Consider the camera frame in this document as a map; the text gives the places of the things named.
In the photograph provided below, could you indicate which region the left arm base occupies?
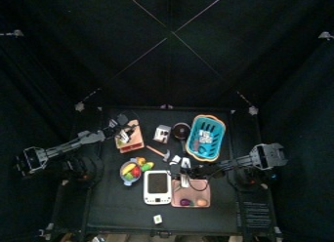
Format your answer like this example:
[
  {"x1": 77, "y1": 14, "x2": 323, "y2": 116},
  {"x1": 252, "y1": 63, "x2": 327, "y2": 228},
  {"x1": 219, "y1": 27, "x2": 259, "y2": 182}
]
[{"x1": 61, "y1": 152, "x2": 104, "y2": 183}]

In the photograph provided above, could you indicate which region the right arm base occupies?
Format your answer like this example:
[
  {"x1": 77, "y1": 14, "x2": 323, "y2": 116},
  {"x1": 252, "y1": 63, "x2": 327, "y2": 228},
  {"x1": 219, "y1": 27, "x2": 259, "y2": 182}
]
[{"x1": 227, "y1": 167, "x2": 271, "y2": 192}]

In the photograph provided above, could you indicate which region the white toy knife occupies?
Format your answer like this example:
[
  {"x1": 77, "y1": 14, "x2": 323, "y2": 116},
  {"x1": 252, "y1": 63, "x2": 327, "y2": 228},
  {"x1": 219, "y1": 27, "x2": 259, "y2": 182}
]
[{"x1": 178, "y1": 176, "x2": 192, "y2": 189}]

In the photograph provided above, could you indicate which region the wooden cutting board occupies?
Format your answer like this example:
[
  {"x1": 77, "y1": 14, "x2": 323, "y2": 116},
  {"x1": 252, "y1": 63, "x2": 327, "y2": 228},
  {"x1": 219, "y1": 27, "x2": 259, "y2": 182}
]
[{"x1": 113, "y1": 119, "x2": 145, "y2": 154}]

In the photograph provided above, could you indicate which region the pink toy tray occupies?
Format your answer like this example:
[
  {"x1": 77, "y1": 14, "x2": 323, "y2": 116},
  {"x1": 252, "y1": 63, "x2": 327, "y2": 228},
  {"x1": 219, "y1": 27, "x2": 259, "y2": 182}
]
[{"x1": 169, "y1": 178, "x2": 212, "y2": 209}]

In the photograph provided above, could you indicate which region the small white toy appliance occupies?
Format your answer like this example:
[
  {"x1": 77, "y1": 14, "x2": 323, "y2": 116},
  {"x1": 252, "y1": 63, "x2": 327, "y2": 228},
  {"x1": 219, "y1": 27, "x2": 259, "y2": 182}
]
[{"x1": 152, "y1": 124, "x2": 172, "y2": 144}]

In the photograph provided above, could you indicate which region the yellow green toy pear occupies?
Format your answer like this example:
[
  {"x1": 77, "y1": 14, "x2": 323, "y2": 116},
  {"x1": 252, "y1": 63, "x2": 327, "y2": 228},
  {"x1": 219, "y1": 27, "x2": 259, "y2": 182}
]
[{"x1": 138, "y1": 161, "x2": 154, "y2": 173}]

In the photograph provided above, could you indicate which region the teal basket orange rim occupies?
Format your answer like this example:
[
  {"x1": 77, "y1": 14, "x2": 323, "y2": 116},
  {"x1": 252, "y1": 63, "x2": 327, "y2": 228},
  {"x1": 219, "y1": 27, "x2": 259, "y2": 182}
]
[{"x1": 185, "y1": 114, "x2": 227, "y2": 163}]

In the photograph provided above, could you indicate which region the yellow toy banana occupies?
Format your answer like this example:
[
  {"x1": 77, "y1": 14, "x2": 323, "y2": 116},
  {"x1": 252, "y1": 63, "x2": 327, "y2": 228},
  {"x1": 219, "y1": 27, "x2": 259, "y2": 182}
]
[{"x1": 121, "y1": 163, "x2": 138, "y2": 176}]

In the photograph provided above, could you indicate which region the black toy frying pan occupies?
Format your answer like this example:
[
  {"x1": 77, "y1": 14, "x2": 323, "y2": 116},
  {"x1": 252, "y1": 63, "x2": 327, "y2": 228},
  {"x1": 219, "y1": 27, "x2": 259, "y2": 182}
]
[{"x1": 170, "y1": 122, "x2": 193, "y2": 153}]

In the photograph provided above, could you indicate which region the white black patterned toy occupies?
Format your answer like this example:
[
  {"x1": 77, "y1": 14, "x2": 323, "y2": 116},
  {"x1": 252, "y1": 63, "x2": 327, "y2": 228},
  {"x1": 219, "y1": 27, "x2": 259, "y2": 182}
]
[{"x1": 197, "y1": 129, "x2": 213, "y2": 144}]

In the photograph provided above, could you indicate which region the grey blue toy bowl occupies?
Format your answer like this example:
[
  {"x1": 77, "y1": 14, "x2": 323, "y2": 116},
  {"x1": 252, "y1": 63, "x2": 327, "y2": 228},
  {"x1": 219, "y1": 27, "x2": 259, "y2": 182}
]
[{"x1": 118, "y1": 157, "x2": 144, "y2": 187}]

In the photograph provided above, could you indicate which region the toy hammer wooden handle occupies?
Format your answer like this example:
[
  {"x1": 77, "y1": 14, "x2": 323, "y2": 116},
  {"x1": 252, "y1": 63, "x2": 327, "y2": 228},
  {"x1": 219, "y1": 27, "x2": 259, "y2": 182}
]
[{"x1": 144, "y1": 144, "x2": 172, "y2": 163}]

